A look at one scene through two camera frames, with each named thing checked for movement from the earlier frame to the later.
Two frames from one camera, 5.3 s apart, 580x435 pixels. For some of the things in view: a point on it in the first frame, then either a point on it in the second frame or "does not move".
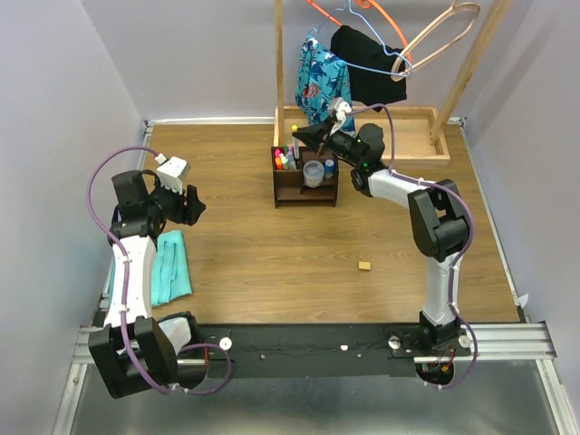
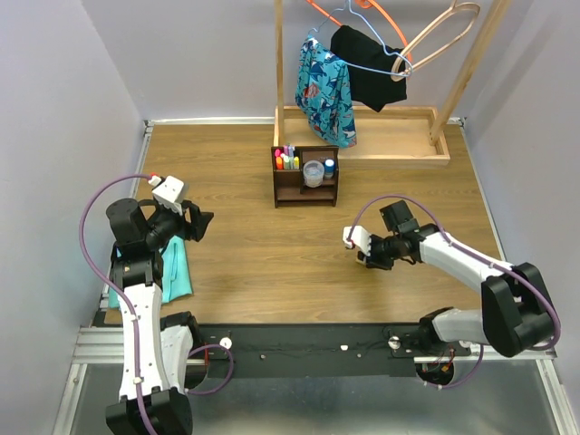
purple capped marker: x=291 y=158 does not move
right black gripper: x=314 y=135 -> x=372 y=261
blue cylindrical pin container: x=329 y=169 does not move
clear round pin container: x=313 y=172 does not move
